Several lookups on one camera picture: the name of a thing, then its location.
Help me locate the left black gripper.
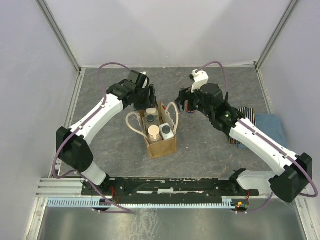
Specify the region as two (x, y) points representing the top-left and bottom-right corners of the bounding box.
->
(134, 84), (159, 112)

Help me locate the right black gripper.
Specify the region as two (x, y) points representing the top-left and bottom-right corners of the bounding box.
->
(174, 86), (213, 119)

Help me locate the orange bottle blue cap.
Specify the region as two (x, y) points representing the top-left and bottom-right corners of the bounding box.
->
(186, 109), (197, 114)

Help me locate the clear bottle beige cap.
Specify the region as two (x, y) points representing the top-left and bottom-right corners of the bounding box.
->
(145, 108), (159, 117)

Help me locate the clear bottle grey cap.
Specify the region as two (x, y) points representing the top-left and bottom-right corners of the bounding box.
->
(143, 114), (160, 126)

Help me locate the white bottle grey cap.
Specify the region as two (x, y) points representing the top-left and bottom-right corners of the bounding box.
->
(159, 123), (175, 141)

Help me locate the white pump dispenser bottle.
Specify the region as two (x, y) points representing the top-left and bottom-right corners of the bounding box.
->
(148, 125), (162, 144)

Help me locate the brown canvas tote bag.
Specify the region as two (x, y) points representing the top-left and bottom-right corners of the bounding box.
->
(125, 102), (179, 159)

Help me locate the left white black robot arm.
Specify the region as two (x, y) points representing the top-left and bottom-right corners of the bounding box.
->
(54, 70), (158, 195)

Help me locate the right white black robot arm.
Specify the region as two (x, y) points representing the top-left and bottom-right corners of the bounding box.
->
(175, 83), (319, 203)

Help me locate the striped folded cloth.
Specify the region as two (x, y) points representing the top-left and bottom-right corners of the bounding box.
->
(228, 107), (257, 149)

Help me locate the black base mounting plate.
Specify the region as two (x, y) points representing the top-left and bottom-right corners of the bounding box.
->
(98, 176), (259, 205)

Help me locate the blue folded cloth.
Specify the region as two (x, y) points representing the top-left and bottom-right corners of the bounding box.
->
(247, 114), (288, 148)

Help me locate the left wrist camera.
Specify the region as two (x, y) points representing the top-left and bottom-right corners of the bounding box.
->
(140, 71), (150, 89)

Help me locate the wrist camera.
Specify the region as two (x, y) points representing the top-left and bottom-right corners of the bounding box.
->
(191, 69), (209, 93)
(140, 71), (150, 89)

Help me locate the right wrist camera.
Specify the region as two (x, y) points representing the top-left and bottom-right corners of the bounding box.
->
(191, 69), (209, 93)

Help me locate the right aluminium corner post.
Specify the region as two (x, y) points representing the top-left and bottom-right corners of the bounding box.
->
(254, 0), (300, 71)

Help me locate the aluminium corner post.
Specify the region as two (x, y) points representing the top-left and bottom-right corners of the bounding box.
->
(35, 0), (82, 72)
(254, 0), (300, 71)

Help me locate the light blue cable duct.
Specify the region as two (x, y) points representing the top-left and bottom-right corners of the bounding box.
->
(46, 196), (237, 208)

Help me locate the aluminium frame rail front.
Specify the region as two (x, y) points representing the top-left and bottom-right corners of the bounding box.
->
(34, 176), (311, 199)

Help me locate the left aluminium corner post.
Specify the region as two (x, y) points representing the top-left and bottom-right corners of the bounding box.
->
(35, 0), (82, 72)

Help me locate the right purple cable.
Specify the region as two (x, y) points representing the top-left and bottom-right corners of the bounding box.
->
(197, 60), (319, 214)

